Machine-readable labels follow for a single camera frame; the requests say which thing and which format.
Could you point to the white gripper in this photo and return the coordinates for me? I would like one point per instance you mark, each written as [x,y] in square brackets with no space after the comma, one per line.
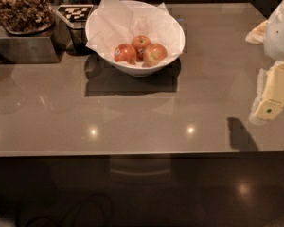
[280,35]

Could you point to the middle back red apple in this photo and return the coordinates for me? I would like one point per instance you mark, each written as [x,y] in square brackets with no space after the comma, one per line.
[139,43]

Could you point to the left red apple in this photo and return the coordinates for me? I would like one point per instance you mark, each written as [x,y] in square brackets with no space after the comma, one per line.
[126,53]

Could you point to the white ceramic bowl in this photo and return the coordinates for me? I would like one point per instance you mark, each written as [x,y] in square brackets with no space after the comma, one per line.
[138,67]

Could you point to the white paper liner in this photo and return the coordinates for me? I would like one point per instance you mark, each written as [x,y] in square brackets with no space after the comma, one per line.
[123,22]

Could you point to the black container with marker tag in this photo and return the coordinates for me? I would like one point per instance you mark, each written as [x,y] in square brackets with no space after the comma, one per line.
[75,17]

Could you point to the stainless steel box stand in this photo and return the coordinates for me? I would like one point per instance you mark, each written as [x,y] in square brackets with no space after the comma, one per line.
[45,47]

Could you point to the glass jar of nuts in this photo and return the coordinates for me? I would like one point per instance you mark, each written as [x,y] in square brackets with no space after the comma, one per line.
[24,17]

